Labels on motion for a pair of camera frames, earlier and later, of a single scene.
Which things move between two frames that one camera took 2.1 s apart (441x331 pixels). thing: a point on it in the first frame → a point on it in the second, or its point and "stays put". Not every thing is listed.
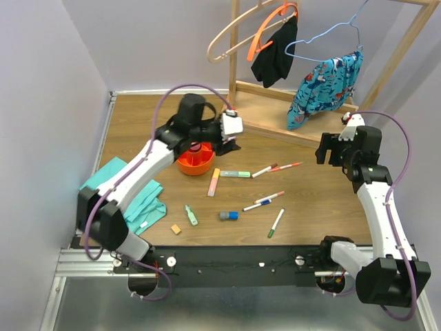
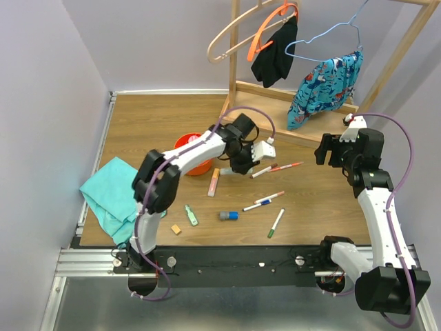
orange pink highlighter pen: [213, 183] stays put
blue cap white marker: [256, 205] stays put
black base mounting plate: [229, 267] stays put
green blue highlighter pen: [236, 174] → [243, 170]
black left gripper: [219, 148] → [248, 163]
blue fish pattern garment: [329, 86] stays put
